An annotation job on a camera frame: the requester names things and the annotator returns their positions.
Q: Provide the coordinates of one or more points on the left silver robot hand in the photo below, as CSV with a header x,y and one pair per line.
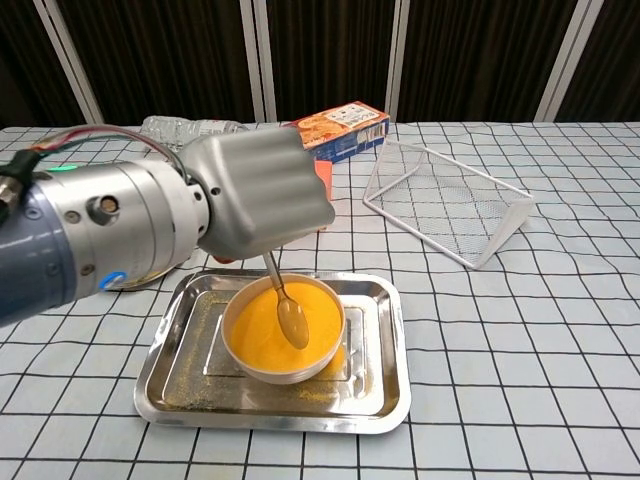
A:
x,y
260,195

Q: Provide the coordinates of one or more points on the small metal spoon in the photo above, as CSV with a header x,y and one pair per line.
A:
x,y
292,325

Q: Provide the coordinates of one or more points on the yellow powder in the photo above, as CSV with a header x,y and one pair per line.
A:
x,y
260,330

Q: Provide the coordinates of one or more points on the beige round bowl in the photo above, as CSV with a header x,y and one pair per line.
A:
x,y
280,377

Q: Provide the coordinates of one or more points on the orange foam cube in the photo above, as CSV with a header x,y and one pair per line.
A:
x,y
326,180

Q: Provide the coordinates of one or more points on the orange blue cookie box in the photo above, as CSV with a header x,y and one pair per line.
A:
x,y
350,135

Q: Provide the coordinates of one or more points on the clear plastic water bottle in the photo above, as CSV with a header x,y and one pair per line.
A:
x,y
165,130

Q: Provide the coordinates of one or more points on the round gold metal plate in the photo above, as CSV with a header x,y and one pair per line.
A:
x,y
150,281

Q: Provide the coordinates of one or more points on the black white-framed partition screen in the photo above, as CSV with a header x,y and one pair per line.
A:
x,y
175,50

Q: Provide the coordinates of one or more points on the rectangular stainless steel tray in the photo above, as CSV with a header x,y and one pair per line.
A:
x,y
190,400

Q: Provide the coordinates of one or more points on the white black checkered tablecloth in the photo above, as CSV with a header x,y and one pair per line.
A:
x,y
500,375

